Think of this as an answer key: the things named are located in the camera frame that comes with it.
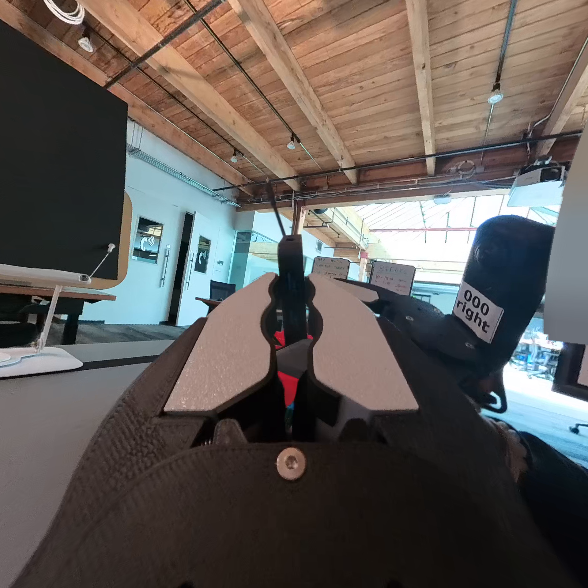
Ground thick black braided cable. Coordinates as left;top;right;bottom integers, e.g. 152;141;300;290
266;178;308;345

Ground handwritten whiteboard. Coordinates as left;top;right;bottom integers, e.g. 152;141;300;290
369;261;416;297
311;257;351;280

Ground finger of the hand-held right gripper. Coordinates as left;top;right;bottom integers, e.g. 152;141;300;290
337;278;382;305

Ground red plastic bin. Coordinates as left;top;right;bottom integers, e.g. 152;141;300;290
275;328;314;410

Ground framed marker poster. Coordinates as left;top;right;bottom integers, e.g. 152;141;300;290
551;342;588;401

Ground person's right forearm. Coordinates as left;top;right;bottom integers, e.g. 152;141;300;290
494;418;588;588

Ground white cable coil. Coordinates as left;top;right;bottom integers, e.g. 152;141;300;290
43;0;85;25

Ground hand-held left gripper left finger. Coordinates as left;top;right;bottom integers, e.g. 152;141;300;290
163;272;288;444

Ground black board with tan frame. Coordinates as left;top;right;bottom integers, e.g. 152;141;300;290
0;21;133;378

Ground dark door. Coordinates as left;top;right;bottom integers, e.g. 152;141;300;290
168;211;196;327

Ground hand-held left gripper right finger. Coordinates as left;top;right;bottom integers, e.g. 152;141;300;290
294;273;420;443

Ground white ceiling projector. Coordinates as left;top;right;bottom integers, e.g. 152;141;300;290
507;163;567;208

